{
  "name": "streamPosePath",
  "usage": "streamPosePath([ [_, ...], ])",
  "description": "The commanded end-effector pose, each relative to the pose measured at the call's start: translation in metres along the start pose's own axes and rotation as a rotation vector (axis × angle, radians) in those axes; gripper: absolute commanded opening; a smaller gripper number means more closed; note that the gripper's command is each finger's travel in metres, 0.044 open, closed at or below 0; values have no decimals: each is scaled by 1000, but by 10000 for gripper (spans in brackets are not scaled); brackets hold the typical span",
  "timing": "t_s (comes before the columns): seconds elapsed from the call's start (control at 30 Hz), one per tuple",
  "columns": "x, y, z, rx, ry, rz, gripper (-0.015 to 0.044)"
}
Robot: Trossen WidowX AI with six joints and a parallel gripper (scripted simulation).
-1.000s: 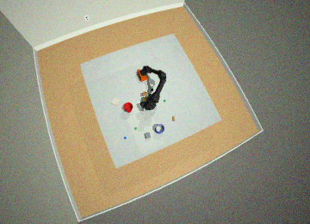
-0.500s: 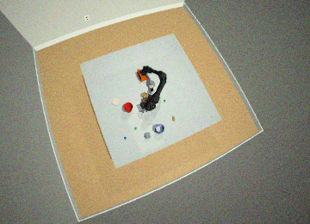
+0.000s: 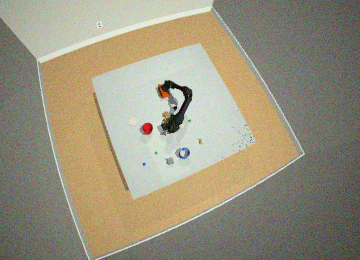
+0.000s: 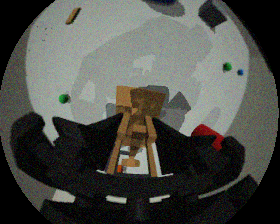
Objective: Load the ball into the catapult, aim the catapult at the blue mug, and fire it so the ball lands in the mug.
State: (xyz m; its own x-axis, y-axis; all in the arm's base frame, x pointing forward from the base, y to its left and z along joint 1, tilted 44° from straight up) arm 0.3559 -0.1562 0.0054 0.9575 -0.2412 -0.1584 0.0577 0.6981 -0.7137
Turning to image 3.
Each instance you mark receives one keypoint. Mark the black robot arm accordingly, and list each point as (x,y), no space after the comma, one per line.
(179,117)

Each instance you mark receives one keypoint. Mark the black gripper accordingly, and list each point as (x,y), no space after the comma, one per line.
(165,126)

